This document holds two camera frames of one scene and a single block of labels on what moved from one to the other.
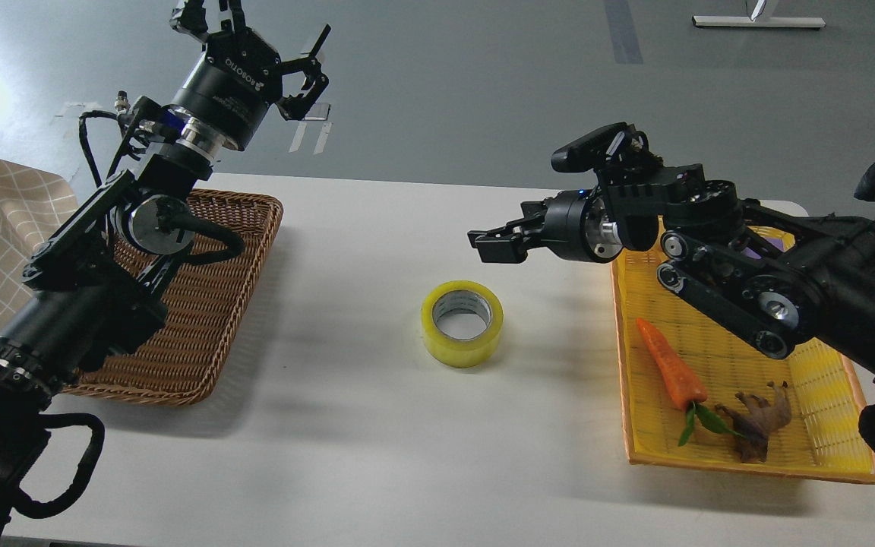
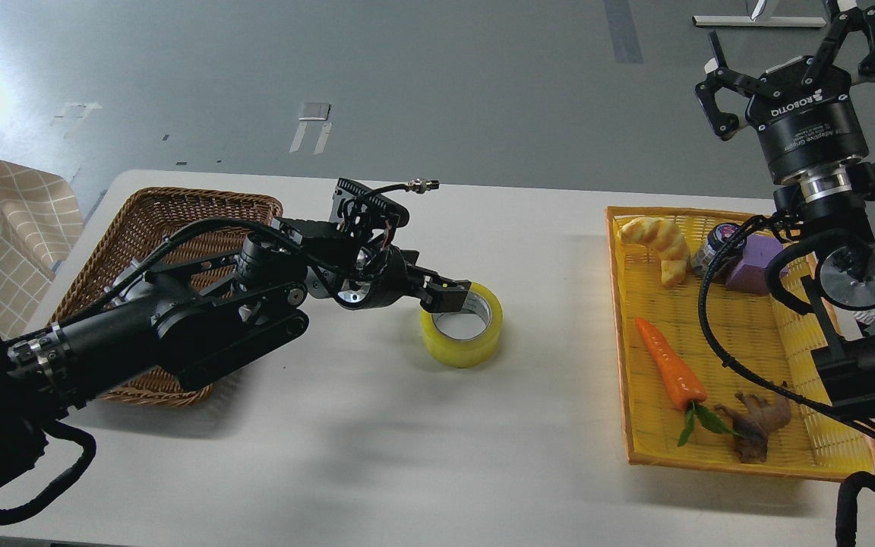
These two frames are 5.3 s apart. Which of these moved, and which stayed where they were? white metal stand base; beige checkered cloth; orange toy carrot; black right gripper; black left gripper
Moved: black right gripper; black left gripper
Stayed: beige checkered cloth; orange toy carrot; white metal stand base
